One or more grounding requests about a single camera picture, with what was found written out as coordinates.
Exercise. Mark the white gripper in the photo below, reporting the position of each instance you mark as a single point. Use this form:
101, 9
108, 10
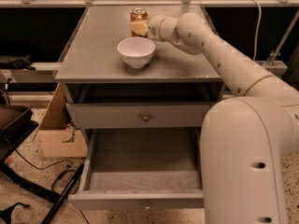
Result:
154, 27

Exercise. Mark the orange soda can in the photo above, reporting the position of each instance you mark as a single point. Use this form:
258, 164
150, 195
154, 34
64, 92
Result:
139, 14

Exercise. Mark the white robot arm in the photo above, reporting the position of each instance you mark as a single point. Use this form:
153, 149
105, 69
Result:
244, 137

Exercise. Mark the grey wooden drawer cabinet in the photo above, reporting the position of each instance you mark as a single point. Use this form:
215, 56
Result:
174, 89

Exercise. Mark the round metal drawer knob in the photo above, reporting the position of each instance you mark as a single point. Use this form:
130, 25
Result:
146, 117

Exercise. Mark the closed grey top drawer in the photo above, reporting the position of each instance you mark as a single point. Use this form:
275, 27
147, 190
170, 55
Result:
117, 116

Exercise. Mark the open grey middle drawer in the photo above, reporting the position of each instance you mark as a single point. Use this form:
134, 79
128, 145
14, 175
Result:
141, 169

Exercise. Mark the white ceramic bowl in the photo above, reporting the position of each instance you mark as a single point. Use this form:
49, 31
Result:
136, 51

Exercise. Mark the cardboard box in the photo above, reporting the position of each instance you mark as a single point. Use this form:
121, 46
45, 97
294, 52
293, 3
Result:
57, 134

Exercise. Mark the black tray on stand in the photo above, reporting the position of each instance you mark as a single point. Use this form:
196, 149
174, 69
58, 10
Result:
16, 125

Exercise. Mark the black stand leg bar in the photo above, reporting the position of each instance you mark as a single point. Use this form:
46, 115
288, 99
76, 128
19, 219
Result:
63, 196

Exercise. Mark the grey metal rail frame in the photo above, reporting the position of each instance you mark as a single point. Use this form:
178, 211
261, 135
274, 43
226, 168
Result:
40, 67

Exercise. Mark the black bag on rail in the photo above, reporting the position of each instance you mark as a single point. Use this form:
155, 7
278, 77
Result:
15, 62

